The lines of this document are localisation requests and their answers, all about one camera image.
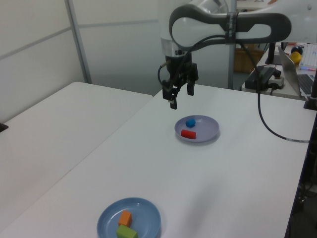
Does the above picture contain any orange block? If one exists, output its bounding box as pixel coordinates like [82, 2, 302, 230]
[118, 210, 133, 227]

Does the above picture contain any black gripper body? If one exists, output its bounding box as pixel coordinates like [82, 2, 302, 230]
[164, 55, 198, 84]

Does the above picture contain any white keyboard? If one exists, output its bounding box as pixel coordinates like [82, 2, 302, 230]
[299, 43, 317, 71]

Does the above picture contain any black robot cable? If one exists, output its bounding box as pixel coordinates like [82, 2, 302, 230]
[158, 34, 310, 144]

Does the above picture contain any grey emergency stop button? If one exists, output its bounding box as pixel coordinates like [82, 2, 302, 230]
[268, 71, 284, 90]

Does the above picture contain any black camera pole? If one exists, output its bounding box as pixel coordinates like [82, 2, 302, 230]
[303, 71, 317, 111]

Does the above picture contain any silver laptop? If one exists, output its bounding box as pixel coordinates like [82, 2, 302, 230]
[277, 46, 317, 99]

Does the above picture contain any blue plate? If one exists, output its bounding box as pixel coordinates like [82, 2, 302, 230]
[97, 197, 161, 238]

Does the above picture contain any green block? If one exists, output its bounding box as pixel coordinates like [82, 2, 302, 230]
[116, 224, 138, 238]

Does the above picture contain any black monitor stand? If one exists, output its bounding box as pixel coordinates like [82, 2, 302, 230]
[264, 42, 283, 65]

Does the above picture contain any black control box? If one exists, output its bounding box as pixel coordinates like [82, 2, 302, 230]
[245, 66, 277, 91]

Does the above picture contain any purple plate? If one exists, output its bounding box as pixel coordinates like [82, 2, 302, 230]
[174, 115, 220, 144]

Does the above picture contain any grey partition post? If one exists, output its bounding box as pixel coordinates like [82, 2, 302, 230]
[64, 0, 92, 84]
[226, 0, 239, 90]

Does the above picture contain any red cylinder block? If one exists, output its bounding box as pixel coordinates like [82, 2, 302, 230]
[180, 129, 197, 140]

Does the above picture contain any yellow ball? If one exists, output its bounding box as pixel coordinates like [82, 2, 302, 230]
[290, 52, 302, 65]

